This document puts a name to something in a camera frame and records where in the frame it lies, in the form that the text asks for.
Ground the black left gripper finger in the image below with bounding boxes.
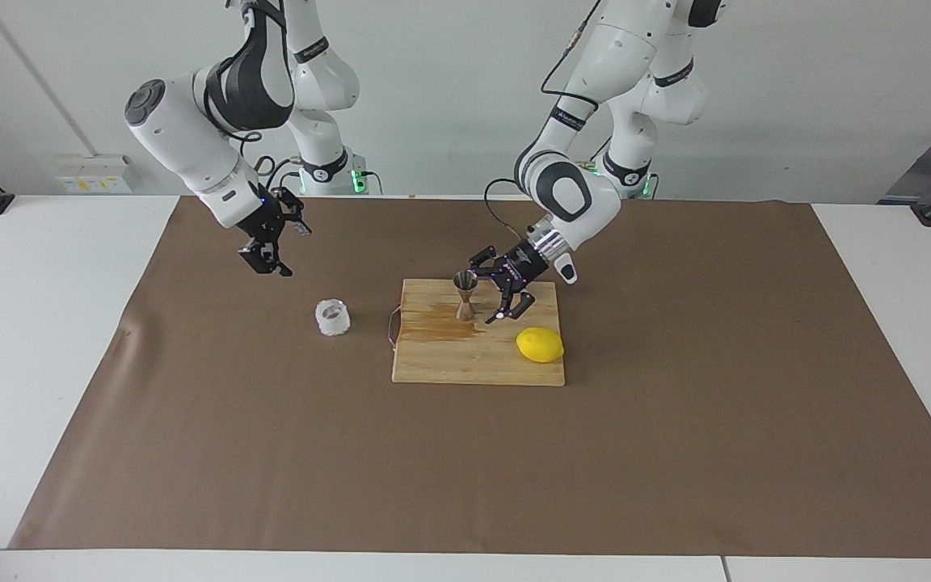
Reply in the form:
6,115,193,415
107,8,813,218
485,285,537,325
468,247,508,280

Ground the steel double jigger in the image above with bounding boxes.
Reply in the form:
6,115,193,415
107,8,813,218
453,271,480,322

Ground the small clear glass cup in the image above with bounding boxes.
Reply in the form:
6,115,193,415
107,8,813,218
315,298,352,337

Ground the yellow lemon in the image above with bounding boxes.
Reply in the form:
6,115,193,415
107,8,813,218
516,327,565,364

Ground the wooden cutting board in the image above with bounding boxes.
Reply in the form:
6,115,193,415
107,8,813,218
391,279,566,387

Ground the brown paper table mat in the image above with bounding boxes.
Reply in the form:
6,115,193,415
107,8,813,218
9,196,931,559

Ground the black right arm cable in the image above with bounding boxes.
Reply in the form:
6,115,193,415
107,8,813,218
227,129,309,219

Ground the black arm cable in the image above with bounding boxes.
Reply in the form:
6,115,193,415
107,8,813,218
227,129,309,219
484,0,605,243

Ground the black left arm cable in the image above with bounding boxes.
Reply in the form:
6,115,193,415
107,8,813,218
484,0,605,243

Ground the white wall socket box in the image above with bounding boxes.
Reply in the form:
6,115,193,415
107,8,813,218
56,155,143,195

